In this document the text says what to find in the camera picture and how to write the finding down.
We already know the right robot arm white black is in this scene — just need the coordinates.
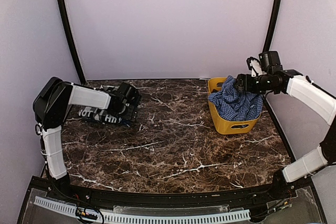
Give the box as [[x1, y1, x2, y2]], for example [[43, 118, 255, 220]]
[[234, 51, 335, 200]]

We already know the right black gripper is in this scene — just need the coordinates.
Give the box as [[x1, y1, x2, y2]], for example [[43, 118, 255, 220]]
[[234, 73, 277, 94]]

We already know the black white plaid shirt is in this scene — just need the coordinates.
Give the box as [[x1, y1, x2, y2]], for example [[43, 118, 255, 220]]
[[68, 85, 130, 124]]

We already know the right black corner post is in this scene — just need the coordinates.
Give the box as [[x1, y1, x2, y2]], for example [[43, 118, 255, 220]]
[[262, 0, 281, 52]]

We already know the black front rail frame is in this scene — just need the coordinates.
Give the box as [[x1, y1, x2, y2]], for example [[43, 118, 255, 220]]
[[36, 179, 297, 211]]

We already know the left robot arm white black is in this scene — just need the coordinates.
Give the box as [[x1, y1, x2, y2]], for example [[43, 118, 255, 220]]
[[33, 77, 142, 180]]

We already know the black corner post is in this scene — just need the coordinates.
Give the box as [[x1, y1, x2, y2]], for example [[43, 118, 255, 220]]
[[262, 0, 281, 52], [57, 0, 86, 84]]

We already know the left black corner post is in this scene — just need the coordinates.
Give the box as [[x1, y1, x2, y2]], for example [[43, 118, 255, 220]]
[[57, 0, 86, 84]]

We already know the white slotted cable duct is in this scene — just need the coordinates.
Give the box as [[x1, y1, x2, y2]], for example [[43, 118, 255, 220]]
[[34, 196, 251, 223]]

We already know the blue checked long sleeve shirt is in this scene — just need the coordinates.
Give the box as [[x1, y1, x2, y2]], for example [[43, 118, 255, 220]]
[[208, 76, 263, 122]]

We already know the yellow plastic basket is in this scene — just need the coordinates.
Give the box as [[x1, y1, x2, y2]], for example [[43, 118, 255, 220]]
[[207, 77, 261, 135]]

